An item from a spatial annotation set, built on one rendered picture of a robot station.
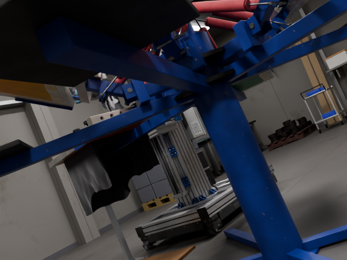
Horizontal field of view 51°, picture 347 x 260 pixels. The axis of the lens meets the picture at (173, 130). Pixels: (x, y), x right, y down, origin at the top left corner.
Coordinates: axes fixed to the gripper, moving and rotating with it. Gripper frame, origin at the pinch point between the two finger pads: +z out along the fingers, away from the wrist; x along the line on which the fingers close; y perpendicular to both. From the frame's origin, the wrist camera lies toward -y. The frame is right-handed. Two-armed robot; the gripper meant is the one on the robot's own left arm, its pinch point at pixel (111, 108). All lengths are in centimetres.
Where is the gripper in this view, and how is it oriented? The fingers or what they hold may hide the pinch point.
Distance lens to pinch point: 248.3
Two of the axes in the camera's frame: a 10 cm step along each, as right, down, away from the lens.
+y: 7.0, -2.4, 6.7
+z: 4.0, 9.1, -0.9
